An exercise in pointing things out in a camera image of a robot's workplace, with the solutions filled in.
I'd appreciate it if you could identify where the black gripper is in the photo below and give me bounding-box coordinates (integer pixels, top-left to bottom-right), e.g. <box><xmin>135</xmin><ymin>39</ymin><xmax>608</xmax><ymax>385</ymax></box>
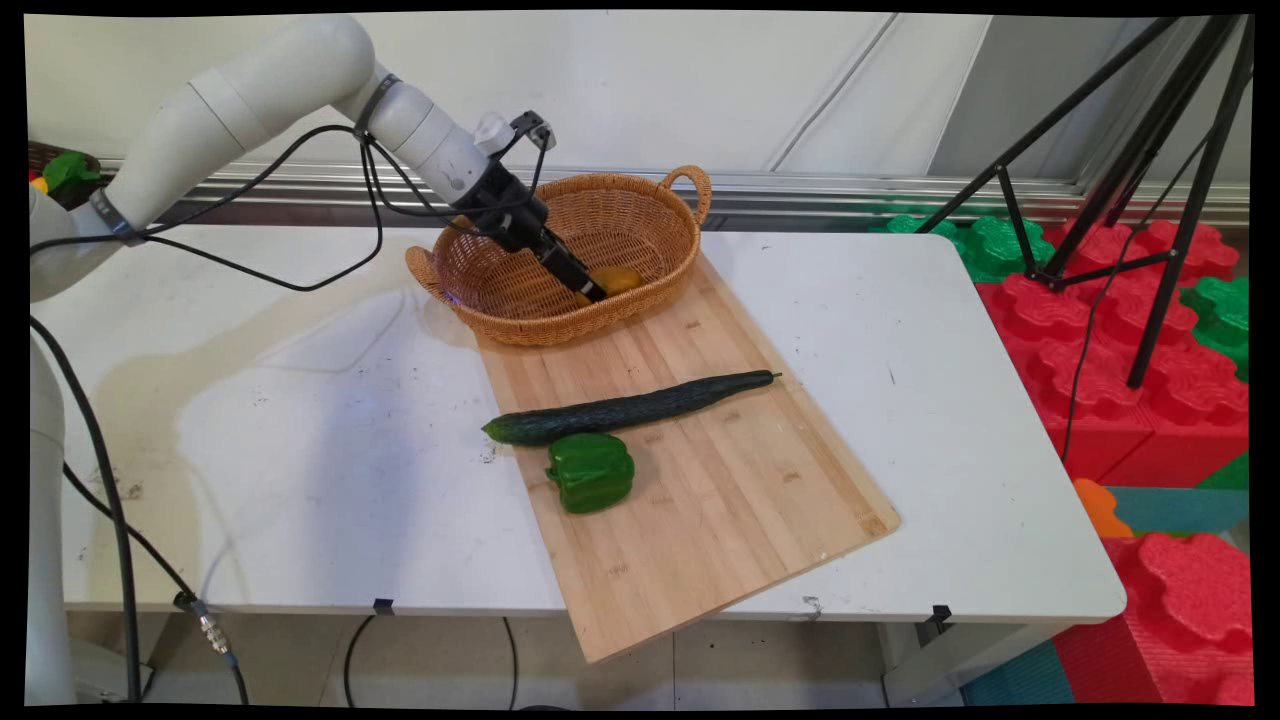
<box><xmin>454</xmin><ymin>163</ymin><xmax>609</xmax><ymax>304</ymax></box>

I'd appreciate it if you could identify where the yellow potato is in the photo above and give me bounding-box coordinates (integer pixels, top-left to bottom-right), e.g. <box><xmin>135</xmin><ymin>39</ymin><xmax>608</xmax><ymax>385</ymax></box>
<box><xmin>574</xmin><ymin>264</ymin><xmax>645</xmax><ymax>305</ymax></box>

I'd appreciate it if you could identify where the woven wicker basket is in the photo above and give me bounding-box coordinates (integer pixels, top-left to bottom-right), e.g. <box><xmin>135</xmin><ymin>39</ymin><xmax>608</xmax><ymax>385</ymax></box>
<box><xmin>404</xmin><ymin>165</ymin><xmax>713</xmax><ymax>349</ymax></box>

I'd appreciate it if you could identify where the long dark green cucumber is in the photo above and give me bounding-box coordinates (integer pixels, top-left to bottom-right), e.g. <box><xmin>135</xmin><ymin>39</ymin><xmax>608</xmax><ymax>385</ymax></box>
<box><xmin>482</xmin><ymin>369</ymin><xmax>783</xmax><ymax>447</ymax></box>

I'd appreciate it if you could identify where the green bell pepper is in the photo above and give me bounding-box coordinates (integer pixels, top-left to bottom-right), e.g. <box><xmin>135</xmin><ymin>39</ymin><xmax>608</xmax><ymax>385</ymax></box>
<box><xmin>545</xmin><ymin>432</ymin><xmax>637</xmax><ymax>516</ymax></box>

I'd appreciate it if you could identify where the bamboo cutting board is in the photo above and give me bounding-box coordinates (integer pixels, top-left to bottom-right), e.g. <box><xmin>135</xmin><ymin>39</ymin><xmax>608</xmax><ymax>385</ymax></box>
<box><xmin>474</xmin><ymin>250</ymin><xmax>902</xmax><ymax>665</ymax></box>

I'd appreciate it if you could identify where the green foam block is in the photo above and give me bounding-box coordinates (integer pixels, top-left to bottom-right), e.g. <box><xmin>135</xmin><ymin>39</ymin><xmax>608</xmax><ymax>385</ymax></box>
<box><xmin>868</xmin><ymin>212</ymin><xmax>1057</xmax><ymax>285</ymax></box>
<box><xmin>1178</xmin><ymin>274</ymin><xmax>1251</xmax><ymax>383</ymax></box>

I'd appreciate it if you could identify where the green toy vegetable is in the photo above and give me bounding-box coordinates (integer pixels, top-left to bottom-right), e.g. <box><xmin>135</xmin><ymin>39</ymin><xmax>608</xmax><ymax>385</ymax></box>
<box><xmin>40</xmin><ymin>150</ymin><xmax>103</xmax><ymax>197</ymax></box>

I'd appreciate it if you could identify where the large red foam block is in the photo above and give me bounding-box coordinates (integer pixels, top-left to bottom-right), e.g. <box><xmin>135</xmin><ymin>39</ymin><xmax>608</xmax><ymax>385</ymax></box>
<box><xmin>975</xmin><ymin>218</ymin><xmax>1251</xmax><ymax>489</ymax></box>

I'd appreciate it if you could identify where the orange foam piece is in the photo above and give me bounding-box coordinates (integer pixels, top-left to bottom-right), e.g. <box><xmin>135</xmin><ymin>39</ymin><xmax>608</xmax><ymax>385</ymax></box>
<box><xmin>1072</xmin><ymin>478</ymin><xmax>1137</xmax><ymax>540</ymax></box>

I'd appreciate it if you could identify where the black tripod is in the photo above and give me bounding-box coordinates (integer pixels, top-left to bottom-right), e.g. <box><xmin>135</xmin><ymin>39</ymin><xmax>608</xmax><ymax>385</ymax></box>
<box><xmin>914</xmin><ymin>15</ymin><xmax>1257</xmax><ymax>391</ymax></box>

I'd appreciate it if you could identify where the teal foam mat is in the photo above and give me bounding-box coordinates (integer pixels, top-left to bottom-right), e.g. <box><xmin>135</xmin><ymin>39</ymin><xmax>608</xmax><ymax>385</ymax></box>
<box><xmin>1104</xmin><ymin>485</ymin><xmax>1251</xmax><ymax>537</ymax></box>

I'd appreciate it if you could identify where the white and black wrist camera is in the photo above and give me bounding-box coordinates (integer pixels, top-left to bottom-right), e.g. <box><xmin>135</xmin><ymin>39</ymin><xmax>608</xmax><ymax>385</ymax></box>
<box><xmin>472</xmin><ymin>109</ymin><xmax>557</xmax><ymax>158</ymax></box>

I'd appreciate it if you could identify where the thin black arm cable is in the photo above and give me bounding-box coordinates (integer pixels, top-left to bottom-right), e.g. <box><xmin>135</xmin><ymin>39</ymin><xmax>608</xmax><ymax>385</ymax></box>
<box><xmin>30</xmin><ymin>122</ymin><xmax>553</xmax><ymax>293</ymax></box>

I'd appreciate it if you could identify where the aluminium window rail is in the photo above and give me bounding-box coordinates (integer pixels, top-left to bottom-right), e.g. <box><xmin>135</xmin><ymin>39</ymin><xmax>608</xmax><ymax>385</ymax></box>
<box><xmin>100</xmin><ymin>158</ymin><xmax>1251</xmax><ymax>227</ymax></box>

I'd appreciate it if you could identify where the black cable under table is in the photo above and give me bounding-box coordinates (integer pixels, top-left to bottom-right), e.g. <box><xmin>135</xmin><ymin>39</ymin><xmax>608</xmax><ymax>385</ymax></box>
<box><xmin>343</xmin><ymin>614</ymin><xmax>522</xmax><ymax>710</ymax></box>

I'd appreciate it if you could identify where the black cable with metal connector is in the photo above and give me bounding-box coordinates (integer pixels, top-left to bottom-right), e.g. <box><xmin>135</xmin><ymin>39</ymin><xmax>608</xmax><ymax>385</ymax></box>
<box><xmin>63</xmin><ymin>463</ymin><xmax>250</xmax><ymax>706</ymax></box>

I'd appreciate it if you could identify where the thin black tripod cable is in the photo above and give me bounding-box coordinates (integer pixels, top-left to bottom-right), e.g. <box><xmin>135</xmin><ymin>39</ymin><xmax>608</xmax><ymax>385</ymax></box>
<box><xmin>1058</xmin><ymin>130</ymin><xmax>1213</xmax><ymax>467</ymax></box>

